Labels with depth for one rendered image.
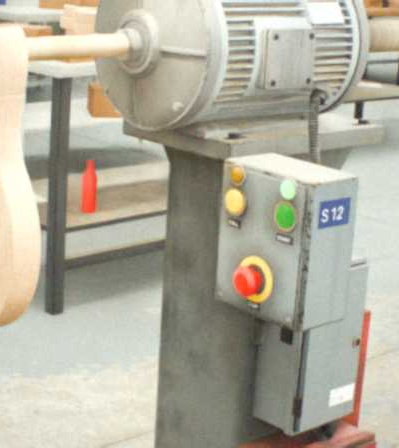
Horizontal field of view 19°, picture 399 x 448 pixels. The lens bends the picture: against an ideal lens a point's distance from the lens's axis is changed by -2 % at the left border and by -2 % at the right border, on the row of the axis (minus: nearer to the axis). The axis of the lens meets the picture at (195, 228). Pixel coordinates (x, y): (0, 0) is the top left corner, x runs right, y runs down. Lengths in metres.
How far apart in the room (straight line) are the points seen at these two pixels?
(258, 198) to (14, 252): 0.32
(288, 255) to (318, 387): 0.39
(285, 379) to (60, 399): 1.83
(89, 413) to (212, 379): 1.63
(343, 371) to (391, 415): 1.79
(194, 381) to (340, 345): 0.25
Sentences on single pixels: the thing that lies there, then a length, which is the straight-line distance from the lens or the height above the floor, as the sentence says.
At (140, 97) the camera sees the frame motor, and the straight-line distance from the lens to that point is 1.74.
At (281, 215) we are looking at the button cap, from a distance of 1.53.
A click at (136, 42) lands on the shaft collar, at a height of 1.26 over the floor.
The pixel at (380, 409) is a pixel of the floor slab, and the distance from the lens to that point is 3.73.
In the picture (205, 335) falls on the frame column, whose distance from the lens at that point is 1.93.
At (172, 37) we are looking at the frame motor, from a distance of 1.68.
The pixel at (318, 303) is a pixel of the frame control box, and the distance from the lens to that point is 1.57.
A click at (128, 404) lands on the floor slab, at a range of 3.62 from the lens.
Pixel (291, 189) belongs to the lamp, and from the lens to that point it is 1.51.
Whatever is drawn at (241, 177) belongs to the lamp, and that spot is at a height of 1.10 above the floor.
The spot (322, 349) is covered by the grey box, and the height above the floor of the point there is 0.80.
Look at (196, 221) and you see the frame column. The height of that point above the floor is 0.96.
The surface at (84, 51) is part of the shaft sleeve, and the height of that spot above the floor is 1.25.
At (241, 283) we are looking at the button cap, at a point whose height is 0.97.
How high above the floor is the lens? 1.44
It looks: 15 degrees down
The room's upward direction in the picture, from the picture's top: 4 degrees clockwise
